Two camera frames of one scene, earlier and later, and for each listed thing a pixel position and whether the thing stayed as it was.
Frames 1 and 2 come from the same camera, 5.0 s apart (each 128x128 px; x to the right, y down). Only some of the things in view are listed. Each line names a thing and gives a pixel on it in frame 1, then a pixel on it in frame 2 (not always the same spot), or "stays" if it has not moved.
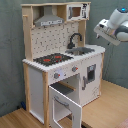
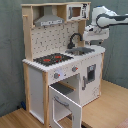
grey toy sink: (80, 51) stays
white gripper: (110, 35) → (94, 33)
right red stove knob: (74, 69) stays
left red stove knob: (56, 75) stays
